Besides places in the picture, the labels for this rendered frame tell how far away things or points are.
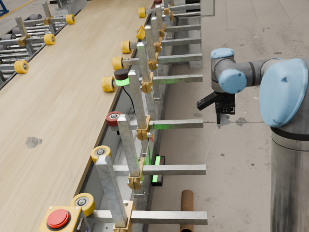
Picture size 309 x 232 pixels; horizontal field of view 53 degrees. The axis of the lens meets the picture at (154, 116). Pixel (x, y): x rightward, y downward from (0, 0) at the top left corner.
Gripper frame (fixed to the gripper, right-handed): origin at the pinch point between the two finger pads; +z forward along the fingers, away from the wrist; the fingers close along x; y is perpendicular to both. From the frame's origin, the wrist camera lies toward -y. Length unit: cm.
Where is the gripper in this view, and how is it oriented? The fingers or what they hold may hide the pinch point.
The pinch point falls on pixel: (217, 126)
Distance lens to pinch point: 143.4
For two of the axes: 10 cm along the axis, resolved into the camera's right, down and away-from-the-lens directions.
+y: 9.9, -0.4, -1.6
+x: 1.1, -5.8, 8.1
